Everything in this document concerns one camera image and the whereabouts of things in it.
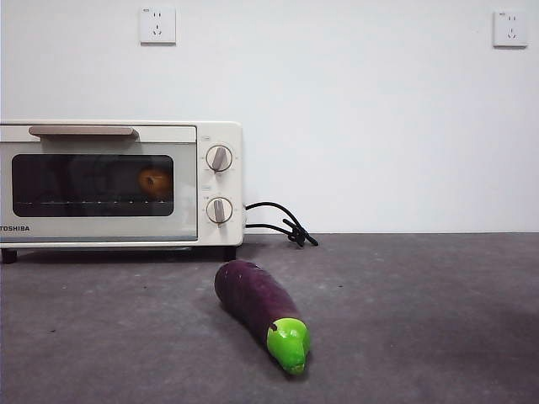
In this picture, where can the white glass oven door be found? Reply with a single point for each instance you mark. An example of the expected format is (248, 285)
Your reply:
(185, 189)

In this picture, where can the brown potato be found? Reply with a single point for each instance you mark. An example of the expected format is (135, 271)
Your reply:
(155, 182)

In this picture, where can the white oven knob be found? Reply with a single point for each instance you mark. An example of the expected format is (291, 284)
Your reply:
(219, 210)
(220, 159)

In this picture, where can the white toaster oven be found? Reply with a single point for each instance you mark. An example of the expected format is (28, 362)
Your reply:
(219, 134)

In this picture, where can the purple eggplant green stem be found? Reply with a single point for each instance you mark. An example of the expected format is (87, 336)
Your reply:
(257, 299)

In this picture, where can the white wall socket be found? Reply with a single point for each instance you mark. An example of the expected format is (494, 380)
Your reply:
(158, 26)
(510, 30)

